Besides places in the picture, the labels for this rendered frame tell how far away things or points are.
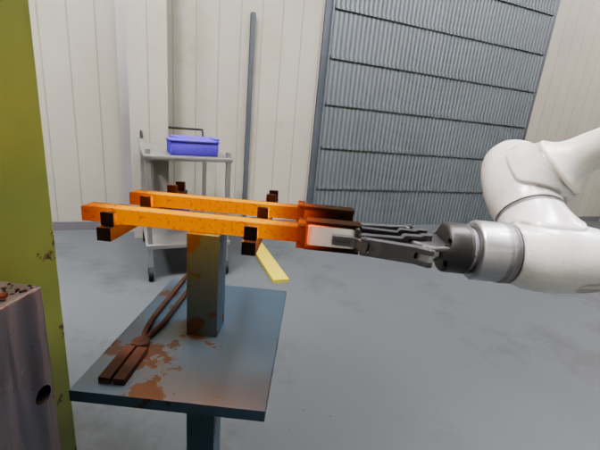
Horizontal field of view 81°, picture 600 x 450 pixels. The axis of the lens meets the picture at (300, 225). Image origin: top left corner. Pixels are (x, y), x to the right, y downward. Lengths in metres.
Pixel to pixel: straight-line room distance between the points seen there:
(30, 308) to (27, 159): 0.34
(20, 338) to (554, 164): 0.76
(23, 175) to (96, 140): 2.93
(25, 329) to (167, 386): 0.22
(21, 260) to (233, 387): 0.45
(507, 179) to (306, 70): 3.40
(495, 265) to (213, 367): 0.48
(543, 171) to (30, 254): 0.90
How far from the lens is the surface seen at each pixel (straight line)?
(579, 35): 6.51
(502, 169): 0.69
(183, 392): 0.64
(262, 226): 0.52
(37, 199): 0.83
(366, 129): 4.19
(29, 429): 0.62
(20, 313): 0.54
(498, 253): 0.56
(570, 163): 0.68
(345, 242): 0.51
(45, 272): 0.88
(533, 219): 0.61
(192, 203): 0.67
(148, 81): 3.38
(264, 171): 3.83
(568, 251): 0.60
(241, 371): 0.67
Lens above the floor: 1.14
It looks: 16 degrees down
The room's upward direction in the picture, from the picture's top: 5 degrees clockwise
